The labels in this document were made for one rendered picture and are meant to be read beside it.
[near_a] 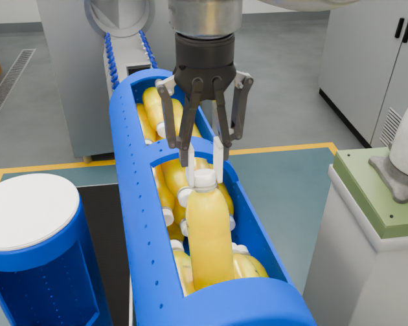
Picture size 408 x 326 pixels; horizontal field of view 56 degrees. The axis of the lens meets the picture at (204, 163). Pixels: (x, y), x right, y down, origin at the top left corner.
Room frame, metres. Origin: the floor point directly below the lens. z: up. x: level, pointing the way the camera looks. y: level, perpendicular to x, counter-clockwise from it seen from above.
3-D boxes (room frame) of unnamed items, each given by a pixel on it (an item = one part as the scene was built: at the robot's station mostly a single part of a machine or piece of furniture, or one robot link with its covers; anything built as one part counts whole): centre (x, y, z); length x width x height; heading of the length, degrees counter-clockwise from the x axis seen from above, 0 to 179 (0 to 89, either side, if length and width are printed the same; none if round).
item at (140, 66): (1.53, 0.27, 1.00); 0.10 x 0.04 x 0.15; 105
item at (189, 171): (0.48, 0.02, 1.36); 0.03 x 0.01 x 0.07; 14
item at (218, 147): (0.49, -0.02, 1.36); 0.03 x 0.01 x 0.07; 14
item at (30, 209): (0.72, 0.46, 1.03); 0.28 x 0.28 x 0.01
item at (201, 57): (0.48, 0.00, 1.51); 0.08 x 0.07 x 0.09; 104
